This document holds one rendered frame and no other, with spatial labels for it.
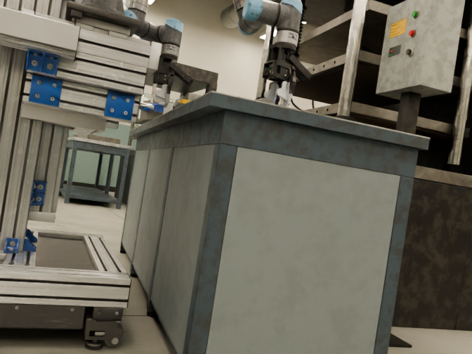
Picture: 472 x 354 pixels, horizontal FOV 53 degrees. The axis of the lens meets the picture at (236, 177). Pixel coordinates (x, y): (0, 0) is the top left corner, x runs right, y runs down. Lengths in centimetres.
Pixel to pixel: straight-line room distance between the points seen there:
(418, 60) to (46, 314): 165
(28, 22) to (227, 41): 885
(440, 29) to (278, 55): 80
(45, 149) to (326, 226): 102
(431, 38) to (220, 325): 141
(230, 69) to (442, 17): 819
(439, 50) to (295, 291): 120
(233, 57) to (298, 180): 893
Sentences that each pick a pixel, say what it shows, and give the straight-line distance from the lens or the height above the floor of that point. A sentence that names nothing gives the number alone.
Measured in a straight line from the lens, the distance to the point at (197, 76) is 680.
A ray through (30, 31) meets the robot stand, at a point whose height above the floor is 90.
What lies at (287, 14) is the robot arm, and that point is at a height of 114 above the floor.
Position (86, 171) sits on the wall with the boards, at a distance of 919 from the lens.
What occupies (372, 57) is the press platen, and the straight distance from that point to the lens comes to 244.
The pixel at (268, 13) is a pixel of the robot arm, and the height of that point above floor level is 113.
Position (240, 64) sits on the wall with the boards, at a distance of 1025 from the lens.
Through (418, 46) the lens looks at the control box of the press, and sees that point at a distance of 213.
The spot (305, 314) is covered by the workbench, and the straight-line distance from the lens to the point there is 142.
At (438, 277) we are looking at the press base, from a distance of 259.
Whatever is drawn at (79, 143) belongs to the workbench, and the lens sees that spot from 595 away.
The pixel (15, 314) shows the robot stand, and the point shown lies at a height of 11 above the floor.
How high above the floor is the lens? 58
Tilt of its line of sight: level
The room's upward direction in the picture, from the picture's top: 9 degrees clockwise
